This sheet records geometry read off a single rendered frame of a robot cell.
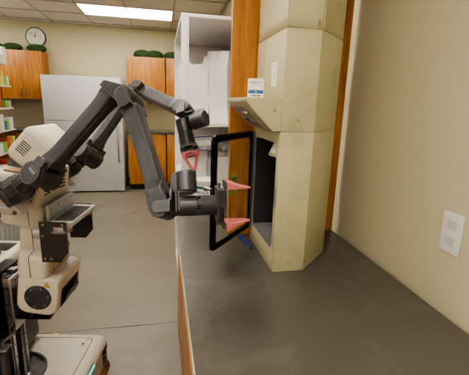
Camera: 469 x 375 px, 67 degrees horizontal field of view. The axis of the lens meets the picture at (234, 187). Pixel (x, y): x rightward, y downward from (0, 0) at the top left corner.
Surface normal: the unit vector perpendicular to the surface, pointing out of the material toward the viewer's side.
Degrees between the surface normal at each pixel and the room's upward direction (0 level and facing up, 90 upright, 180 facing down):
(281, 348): 0
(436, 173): 90
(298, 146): 90
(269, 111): 90
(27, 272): 90
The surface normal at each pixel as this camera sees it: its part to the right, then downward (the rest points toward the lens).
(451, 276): -0.98, 0.01
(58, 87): 0.20, 0.23
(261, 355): 0.04, -0.97
